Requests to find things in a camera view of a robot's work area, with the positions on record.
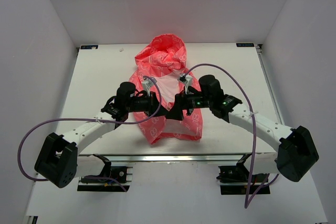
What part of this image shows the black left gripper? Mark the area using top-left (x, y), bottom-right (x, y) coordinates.
top-left (126, 91), bottom-right (168, 118)

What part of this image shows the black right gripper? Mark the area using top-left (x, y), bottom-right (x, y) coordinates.
top-left (165, 86), bottom-right (213, 121)

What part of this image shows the pink patterned hooded jacket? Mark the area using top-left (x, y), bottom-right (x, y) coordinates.
top-left (129, 34), bottom-right (203, 144)

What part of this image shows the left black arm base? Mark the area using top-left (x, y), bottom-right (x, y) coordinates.
top-left (77, 165), bottom-right (133, 193)

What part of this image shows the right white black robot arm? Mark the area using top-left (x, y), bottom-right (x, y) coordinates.
top-left (166, 74), bottom-right (319, 182)

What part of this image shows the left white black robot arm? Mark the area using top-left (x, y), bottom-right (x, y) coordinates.
top-left (34, 77), bottom-right (166, 188)

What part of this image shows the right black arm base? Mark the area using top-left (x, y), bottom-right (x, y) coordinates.
top-left (216, 166), bottom-right (270, 195)

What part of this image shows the right blue corner label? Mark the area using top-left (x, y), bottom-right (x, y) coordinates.
top-left (236, 42), bottom-right (255, 47)

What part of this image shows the blue corner label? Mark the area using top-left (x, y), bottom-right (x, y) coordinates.
top-left (236, 42), bottom-right (255, 47)
top-left (80, 45), bottom-right (98, 50)

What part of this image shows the left blue corner label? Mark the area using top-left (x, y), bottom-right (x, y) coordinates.
top-left (80, 45), bottom-right (98, 50)

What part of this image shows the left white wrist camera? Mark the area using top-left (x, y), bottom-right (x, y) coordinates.
top-left (142, 76), bottom-right (157, 96)

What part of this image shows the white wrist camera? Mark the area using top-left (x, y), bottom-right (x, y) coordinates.
top-left (178, 73), bottom-right (193, 94)
top-left (142, 76), bottom-right (157, 96)

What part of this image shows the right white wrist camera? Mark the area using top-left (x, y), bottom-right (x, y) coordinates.
top-left (178, 73), bottom-right (193, 94)

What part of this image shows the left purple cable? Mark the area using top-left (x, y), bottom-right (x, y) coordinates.
top-left (17, 75), bottom-right (162, 192)

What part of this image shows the purple cable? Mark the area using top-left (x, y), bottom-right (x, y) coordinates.
top-left (17, 75), bottom-right (162, 192)
top-left (182, 63), bottom-right (280, 209)

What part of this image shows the aluminium front rail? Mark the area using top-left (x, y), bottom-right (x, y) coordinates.
top-left (91, 153), bottom-right (255, 164)

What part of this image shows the aluminium rail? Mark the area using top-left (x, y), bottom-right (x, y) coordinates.
top-left (91, 153), bottom-right (255, 164)
top-left (256, 44), bottom-right (299, 162)

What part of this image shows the aluminium right side rail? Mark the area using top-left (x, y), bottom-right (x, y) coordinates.
top-left (256, 44), bottom-right (299, 162)

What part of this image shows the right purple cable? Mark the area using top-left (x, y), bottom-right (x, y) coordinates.
top-left (182, 63), bottom-right (280, 209)

